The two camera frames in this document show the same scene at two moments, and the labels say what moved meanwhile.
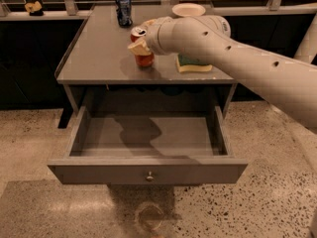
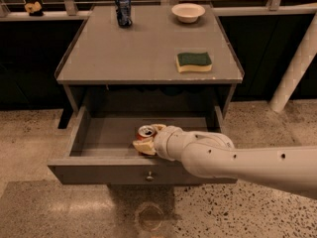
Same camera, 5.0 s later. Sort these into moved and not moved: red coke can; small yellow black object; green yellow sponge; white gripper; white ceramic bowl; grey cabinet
Moved: white gripper; red coke can
Not moved: grey cabinet; small yellow black object; white ceramic bowl; green yellow sponge
